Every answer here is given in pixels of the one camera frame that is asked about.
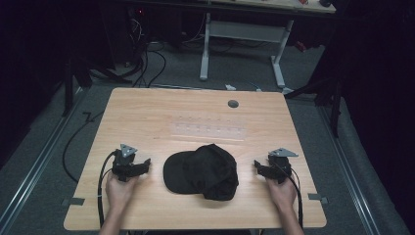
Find black metal stand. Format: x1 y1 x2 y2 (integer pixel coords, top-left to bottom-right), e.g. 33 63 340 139
284 77 345 139
61 58 94 118

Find black floor cable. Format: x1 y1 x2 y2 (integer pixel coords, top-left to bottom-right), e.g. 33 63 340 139
62 111 106 184

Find metal floor rail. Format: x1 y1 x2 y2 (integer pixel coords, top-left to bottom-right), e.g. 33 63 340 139
317 106 382 235
0 87 86 233

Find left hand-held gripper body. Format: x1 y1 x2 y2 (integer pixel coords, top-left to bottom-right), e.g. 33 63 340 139
112 143 139 183

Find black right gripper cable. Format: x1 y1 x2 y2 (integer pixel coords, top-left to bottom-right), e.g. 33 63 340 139
273 162 304 229

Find person's left hand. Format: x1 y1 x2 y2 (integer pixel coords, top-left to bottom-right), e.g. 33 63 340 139
104 171 139 212

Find bundle of black cables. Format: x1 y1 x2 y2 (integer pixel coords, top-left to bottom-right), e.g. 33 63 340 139
121 14 167 89

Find black baseball cap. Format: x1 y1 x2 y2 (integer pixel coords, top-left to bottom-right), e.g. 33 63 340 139
162 143 240 202

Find person's right hand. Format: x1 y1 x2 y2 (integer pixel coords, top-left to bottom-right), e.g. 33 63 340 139
265 176 299 213

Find grey tape strip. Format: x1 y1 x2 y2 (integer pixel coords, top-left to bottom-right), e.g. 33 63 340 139
307 192 330 206
61 197 86 207

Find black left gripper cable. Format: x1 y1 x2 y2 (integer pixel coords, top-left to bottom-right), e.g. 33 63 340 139
96 150 117 228

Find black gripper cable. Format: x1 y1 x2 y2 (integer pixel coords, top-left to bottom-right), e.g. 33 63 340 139
96 150 117 228
273 162 304 229

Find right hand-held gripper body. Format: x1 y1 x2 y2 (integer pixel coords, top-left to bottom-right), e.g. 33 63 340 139
266 147 300 184

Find white-legged desk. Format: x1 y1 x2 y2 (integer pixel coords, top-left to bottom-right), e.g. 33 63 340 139
199 0 338 90

